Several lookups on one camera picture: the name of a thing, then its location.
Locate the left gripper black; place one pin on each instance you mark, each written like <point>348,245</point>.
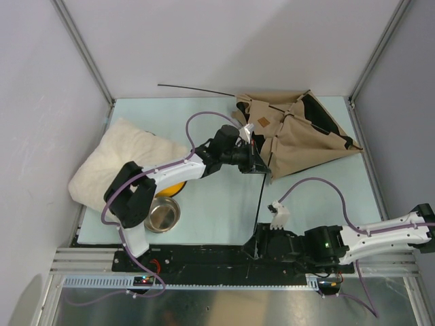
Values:
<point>253,163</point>

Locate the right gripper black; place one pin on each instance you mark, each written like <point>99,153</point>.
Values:
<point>263,234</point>

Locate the black tent pole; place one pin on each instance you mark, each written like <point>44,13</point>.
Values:
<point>196,89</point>
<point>258,212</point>

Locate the beige fabric pet tent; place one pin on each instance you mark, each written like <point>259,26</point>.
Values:
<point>293,131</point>

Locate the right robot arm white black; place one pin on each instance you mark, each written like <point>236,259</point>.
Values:
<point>326,248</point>

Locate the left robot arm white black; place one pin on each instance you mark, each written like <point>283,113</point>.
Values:
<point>130,195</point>

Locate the yellow pet bowl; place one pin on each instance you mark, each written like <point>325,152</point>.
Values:
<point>171,191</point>

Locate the stainless steel pet bowl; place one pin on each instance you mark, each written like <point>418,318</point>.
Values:
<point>163,215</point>

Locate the cream plush cushion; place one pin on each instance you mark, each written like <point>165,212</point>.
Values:
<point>123,142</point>

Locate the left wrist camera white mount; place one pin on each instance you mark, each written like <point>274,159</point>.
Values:
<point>245,134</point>

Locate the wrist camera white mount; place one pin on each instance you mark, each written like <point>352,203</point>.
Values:
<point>245,134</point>
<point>280,215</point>

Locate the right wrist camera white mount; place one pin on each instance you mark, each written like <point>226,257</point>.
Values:
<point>280,215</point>

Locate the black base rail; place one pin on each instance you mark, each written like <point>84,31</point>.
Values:
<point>215,265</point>

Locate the right aluminium frame post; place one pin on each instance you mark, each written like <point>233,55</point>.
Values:
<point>387,35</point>

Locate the aluminium frame post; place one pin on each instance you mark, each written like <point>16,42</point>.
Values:
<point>387,35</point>
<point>71,28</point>

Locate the white slotted cable duct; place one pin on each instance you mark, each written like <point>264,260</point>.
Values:
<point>149,282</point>

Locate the left aluminium frame post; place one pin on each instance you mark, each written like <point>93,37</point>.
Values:
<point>71,28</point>

